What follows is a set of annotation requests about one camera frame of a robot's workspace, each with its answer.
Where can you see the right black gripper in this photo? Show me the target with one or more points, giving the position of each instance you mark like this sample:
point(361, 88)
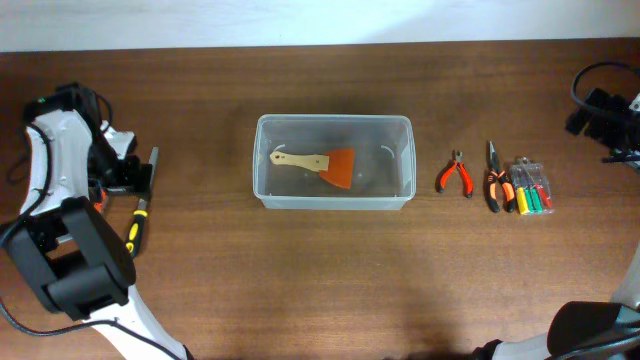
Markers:
point(611, 107)

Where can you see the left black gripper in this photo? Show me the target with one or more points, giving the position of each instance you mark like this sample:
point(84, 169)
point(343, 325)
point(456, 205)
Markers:
point(133, 178)

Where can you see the metal file yellow black handle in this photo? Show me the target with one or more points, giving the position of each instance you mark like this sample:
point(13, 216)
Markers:
point(136, 229)

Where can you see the clear plastic storage container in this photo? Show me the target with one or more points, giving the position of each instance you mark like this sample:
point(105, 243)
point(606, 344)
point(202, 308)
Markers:
point(384, 175)

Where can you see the orange scraper wooden handle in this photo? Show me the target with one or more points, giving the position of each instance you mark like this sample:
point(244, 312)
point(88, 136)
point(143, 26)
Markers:
point(334, 167)

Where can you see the orange bit holder strip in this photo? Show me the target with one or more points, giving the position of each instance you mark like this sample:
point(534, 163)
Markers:
point(101, 204)

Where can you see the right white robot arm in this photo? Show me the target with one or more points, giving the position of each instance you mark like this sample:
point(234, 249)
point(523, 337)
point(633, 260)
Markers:
point(583, 329)

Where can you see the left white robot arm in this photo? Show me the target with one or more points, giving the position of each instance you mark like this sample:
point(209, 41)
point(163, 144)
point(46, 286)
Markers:
point(82, 222)

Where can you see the clear screwdriver set case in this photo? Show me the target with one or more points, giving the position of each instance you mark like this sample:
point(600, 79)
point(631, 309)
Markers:
point(526, 164)

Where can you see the orange black needle-nose pliers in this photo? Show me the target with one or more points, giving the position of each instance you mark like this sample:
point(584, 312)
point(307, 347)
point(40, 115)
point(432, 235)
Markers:
point(497, 177)

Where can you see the red handled screwdriver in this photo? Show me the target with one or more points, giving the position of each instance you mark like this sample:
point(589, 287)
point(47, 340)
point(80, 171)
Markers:
point(538, 181)

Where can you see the green handled screwdriver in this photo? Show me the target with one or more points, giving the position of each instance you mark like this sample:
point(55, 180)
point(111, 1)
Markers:
point(526, 188)
point(534, 193)

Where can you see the yellow handled screwdriver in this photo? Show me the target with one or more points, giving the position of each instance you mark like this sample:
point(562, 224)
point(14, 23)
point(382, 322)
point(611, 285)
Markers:
point(520, 194)

